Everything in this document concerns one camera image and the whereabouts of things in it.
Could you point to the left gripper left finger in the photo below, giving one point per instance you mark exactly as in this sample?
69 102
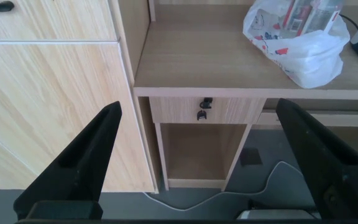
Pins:
79 174

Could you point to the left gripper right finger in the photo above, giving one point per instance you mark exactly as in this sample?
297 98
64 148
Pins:
328 161

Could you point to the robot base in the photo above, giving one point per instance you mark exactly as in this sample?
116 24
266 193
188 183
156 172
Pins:
275 214

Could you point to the white plastic shopping bag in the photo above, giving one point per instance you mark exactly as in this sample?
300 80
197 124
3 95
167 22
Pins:
312 56

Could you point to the dark floor socket plate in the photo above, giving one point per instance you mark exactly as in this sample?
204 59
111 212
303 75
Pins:
250 156

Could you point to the wooden cabinet door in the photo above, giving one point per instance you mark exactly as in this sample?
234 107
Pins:
48 93

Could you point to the small wooden drawer with lock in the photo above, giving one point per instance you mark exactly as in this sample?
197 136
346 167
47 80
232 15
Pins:
172 110

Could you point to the black key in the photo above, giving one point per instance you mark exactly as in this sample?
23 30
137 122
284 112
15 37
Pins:
202 115

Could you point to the clear plastic bottle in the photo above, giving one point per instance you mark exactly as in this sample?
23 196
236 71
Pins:
323 14

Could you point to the red white pack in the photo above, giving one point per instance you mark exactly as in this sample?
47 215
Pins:
297 17

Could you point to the wooden counter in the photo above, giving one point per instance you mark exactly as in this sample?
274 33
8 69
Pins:
197 56

